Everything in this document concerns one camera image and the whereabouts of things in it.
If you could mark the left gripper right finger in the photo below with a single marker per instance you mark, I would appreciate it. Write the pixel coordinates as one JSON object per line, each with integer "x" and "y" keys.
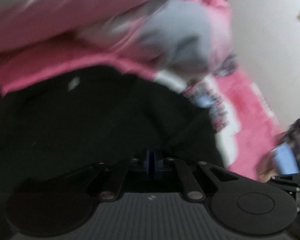
{"x": 174, "y": 175}

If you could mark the light blue folded cloth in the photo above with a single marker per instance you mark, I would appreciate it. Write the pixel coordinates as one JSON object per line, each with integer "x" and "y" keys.
{"x": 284, "y": 160}

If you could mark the pink floral bed blanket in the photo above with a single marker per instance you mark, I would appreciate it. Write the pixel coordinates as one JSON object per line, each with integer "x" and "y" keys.
{"x": 251, "y": 128}

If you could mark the pink white blue duvet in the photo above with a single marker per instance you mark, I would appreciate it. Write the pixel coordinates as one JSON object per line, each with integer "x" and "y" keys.
{"x": 185, "y": 34}

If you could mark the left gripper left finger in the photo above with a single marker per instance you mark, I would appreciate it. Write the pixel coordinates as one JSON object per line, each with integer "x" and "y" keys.
{"x": 115, "y": 177}

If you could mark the black garment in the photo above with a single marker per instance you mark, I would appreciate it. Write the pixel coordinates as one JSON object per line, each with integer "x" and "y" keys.
{"x": 97, "y": 115}

